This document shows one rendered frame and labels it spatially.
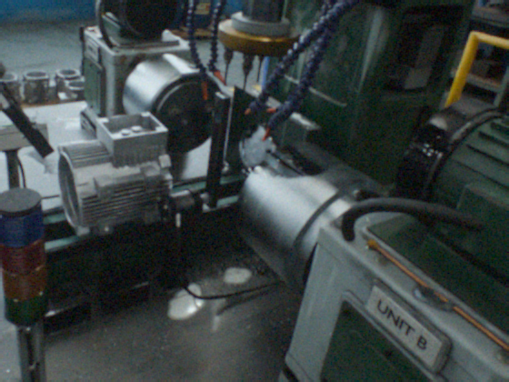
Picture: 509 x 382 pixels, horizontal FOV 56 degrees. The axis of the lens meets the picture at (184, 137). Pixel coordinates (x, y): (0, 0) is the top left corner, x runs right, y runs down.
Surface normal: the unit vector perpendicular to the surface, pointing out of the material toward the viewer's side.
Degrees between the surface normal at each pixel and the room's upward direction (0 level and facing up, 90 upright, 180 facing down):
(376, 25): 90
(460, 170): 67
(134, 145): 90
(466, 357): 90
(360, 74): 90
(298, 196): 43
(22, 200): 0
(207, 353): 0
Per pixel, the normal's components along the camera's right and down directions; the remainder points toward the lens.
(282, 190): -0.58, -0.50
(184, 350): 0.08, -0.89
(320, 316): -0.88, 0.14
